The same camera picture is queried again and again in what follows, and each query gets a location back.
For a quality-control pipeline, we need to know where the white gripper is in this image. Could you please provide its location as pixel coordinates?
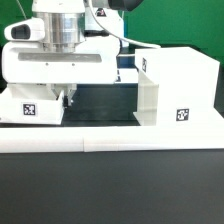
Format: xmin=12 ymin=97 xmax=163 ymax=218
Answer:
xmin=2 ymin=18 xmax=120 ymax=107

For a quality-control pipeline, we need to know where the white front drawer box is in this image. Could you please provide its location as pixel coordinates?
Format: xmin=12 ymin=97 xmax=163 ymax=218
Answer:
xmin=0 ymin=84 xmax=64 ymax=124

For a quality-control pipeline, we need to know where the white drawer cabinet housing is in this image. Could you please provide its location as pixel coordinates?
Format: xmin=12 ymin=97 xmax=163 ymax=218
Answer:
xmin=134 ymin=47 xmax=222 ymax=126

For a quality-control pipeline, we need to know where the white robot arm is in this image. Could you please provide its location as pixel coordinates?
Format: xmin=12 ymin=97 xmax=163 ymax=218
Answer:
xmin=0 ymin=0 xmax=142 ymax=103

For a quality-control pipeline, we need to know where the white U-shaped fence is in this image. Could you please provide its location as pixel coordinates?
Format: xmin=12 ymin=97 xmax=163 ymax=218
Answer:
xmin=0 ymin=108 xmax=224 ymax=154

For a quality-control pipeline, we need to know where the white marker tag sheet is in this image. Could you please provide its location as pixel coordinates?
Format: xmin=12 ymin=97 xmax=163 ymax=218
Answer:
xmin=116 ymin=57 xmax=138 ymax=84

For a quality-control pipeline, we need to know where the white thin cable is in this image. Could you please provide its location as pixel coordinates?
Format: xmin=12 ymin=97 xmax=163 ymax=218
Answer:
xmin=84 ymin=0 xmax=162 ymax=50

